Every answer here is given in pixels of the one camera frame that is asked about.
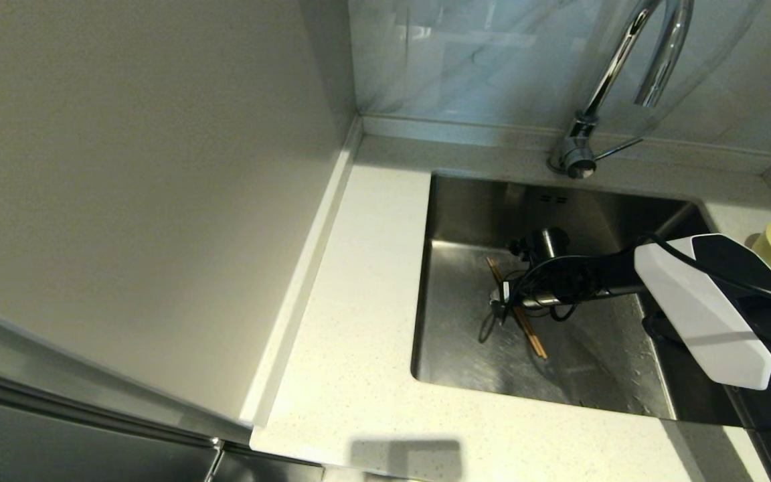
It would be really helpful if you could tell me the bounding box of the brown wooden chopstick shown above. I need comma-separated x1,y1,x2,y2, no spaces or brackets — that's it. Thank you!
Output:
488,258,548,358
486,258,544,359

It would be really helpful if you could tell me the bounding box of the chrome gooseneck kitchen faucet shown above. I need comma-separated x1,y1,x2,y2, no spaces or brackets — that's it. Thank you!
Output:
547,0,695,179

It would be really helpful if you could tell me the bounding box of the stainless steel sink basin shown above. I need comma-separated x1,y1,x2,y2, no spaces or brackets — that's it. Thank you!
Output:
410,171,771,433

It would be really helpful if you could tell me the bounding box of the tall beige cabinet panel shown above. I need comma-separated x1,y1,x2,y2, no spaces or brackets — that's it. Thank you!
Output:
0,0,363,446

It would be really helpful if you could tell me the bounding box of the dark grey cabinet front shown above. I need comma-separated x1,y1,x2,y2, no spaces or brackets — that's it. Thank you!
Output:
0,365,325,482

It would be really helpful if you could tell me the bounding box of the chrome cabinet handle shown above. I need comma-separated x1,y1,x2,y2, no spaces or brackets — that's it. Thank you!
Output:
202,436,227,482

